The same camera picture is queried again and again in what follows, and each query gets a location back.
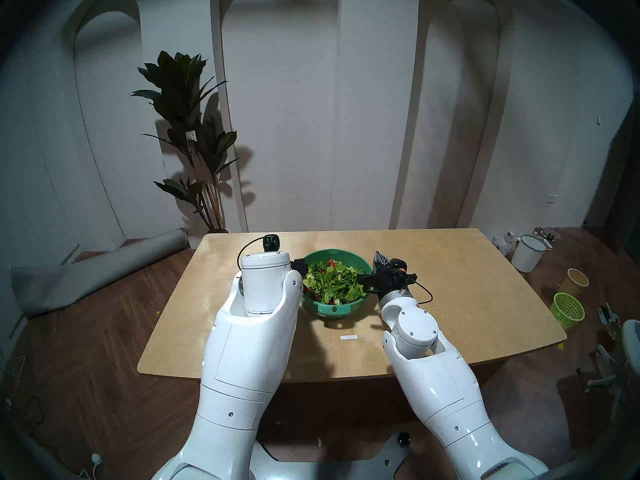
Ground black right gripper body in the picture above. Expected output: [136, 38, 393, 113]
[357, 268, 418, 301]

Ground chopped lettuce tomato salad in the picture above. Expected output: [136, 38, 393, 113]
[303, 259, 367, 305]

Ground green salad bowl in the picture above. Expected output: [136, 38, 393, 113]
[299, 248, 375, 319]

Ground crumpled plastic trash pile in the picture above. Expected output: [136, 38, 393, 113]
[489, 231, 521, 257]

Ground white bucket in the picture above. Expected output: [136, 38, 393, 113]
[511, 234, 551, 274]

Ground green mesh basket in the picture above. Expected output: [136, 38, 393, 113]
[549, 292, 586, 331]

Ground tan paper bin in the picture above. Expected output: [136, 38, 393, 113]
[560, 268, 590, 297]

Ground rolled grey floor mat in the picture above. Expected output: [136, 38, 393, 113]
[10, 227, 190, 319]

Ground tall dark potted plant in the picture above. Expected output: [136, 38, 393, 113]
[131, 50, 241, 234]

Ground green white floor tools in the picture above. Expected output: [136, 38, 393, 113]
[597, 303, 624, 343]

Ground white chair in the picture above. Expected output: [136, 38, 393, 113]
[586, 319, 640, 415]

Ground white floor plug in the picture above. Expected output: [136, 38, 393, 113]
[75, 453, 105, 477]

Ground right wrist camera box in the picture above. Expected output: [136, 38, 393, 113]
[387, 258, 410, 286]

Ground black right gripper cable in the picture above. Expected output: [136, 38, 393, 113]
[410, 279, 434, 305]

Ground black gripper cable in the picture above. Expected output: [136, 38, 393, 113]
[236, 236, 266, 271]
[410, 279, 434, 305]

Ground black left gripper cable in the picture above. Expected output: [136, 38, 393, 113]
[236, 236, 266, 271]

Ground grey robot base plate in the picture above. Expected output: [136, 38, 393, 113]
[250, 431, 415, 480]

